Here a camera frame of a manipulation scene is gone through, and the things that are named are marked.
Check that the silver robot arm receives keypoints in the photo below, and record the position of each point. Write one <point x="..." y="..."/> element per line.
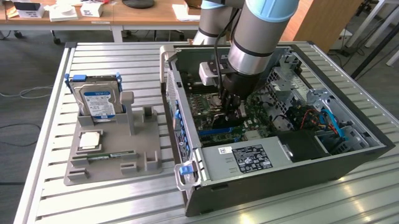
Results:
<point x="255" y="35"/>

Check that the silver perforated disk bay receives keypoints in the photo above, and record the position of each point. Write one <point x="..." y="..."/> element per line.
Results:
<point x="290" y="93"/>

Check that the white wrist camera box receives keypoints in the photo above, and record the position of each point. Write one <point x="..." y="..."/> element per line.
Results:
<point x="210" y="74"/>

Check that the black round stand base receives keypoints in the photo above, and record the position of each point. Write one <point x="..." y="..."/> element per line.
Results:
<point x="139" y="3"/>

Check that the black plastic housing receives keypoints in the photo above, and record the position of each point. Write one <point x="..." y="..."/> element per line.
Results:
<point x="302" y="147"/>

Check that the black open PC case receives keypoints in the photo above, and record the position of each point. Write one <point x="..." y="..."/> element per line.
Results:
<point x="264" y="193"/>

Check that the brown cardboard box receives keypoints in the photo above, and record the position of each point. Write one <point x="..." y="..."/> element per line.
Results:
<point x="191" y="3"/>

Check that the CPU socket with metal cover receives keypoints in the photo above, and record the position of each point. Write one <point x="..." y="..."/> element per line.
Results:
<point x="211" y="100"/>

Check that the black slanted pole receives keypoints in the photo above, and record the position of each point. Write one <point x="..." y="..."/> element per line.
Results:
<point x="374" y="51"/>

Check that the white box with round part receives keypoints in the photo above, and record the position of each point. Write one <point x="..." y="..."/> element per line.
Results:
<point x="61" y="12"/>

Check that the silver chipset heatsink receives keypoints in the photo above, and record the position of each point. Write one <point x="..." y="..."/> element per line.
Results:
<point x="252" y="135"/>

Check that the hard disk in blue caddy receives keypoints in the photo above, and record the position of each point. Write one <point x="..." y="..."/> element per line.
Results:
<point x="96" y="100"/>

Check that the brown cardboard piece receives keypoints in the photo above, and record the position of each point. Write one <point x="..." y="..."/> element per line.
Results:
<point x="11" y="11"/>

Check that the white labelled cardboard box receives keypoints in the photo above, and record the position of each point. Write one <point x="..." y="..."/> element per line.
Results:
<point x="91" y="10"/>

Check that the white floor device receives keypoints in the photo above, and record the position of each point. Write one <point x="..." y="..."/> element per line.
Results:
<point x="340" y="39"/>

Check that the blue expansion slot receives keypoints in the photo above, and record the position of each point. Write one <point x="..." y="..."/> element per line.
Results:
<point x="215" y="131"/>

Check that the black RAM slot bank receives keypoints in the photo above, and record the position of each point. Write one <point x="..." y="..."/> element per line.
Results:
<point x="192" y="88"/>

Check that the loose green RAM stick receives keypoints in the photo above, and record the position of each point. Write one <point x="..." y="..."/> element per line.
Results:
<point x="105" y="156"/>

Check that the grey parts rack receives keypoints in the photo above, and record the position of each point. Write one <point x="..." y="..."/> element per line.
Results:
<point x="112" y="140"/>

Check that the white paper stack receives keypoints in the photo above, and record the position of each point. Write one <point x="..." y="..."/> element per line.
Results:
<point x="187" y="14"/>

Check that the white table frame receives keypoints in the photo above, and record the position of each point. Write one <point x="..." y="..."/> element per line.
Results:
<point x="394" y="56"/>

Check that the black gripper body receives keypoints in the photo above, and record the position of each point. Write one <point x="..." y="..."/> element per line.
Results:
<point x="238" y="84"/>

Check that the blue card retention clip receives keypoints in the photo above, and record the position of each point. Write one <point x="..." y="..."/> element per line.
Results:
<point x="187" y="148"/>
<point x="184" y="140"/>
<point x="178" y="114"/>

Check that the green black graphics card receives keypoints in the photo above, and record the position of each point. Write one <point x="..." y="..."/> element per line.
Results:
<point x="224" y="121"/>

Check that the wooden desk white frame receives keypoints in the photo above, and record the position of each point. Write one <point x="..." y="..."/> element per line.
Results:
<point x="37" y="21"/>
<point x="140" y="16"/>

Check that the black case switch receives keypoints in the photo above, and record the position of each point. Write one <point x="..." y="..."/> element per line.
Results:
<point x="179" y="84"/>

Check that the silver CPU chip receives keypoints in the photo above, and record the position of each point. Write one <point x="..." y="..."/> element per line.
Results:
<point x="89" y="140"/>

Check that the wooden cabinet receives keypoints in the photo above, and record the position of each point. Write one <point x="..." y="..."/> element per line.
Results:
<point x="327" y="23"/>

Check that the grey power supply unit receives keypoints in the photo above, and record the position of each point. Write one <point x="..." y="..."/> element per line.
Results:
<point x="218" y="163"/>

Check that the green motherboard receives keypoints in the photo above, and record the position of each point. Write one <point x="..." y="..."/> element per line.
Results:
<point x="195" y="105"/>

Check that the white box black top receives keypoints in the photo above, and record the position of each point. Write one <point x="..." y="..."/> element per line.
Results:
<point x="29" y="10"/>

